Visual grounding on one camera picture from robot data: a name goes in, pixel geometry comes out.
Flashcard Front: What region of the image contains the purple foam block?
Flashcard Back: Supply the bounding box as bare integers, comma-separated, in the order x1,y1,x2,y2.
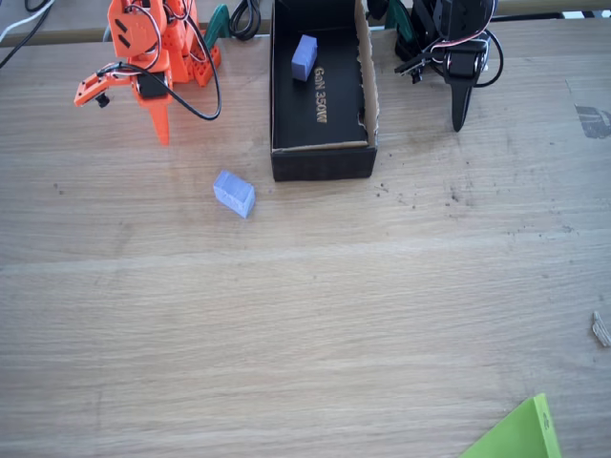
212,170,257,220
290,33,320,82

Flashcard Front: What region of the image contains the black cardboard box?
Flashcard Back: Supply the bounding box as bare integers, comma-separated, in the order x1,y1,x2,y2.
269,0,381,183

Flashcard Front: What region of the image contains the small wood chip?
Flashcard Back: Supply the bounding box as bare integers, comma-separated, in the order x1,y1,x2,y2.
591,310,611,348

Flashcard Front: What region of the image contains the green paper sheet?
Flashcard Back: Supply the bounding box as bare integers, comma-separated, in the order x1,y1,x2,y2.
457,392,563,458

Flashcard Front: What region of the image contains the white red servo wire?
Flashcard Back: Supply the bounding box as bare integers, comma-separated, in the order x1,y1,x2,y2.
419,29,493,62

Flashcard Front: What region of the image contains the black looped cable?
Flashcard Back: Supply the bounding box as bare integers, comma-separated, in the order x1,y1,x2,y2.
474,29,506,91

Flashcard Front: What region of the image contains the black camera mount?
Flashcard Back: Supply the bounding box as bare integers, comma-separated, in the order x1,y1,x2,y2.
393,54,427,86

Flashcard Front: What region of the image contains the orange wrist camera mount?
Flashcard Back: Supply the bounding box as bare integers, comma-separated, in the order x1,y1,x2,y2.
74,64,133,110

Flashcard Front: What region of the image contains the black camera cable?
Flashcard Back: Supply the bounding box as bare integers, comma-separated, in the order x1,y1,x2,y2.
97,28,223,121

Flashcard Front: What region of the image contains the coiled black cable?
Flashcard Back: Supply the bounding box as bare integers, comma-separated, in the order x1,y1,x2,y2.
228,0,263,42

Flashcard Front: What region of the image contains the thin black cable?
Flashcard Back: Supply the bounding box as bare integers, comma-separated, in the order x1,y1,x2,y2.
0,0,53,69

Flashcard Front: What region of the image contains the white cable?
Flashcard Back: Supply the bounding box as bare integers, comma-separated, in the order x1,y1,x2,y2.
0,0,57,42

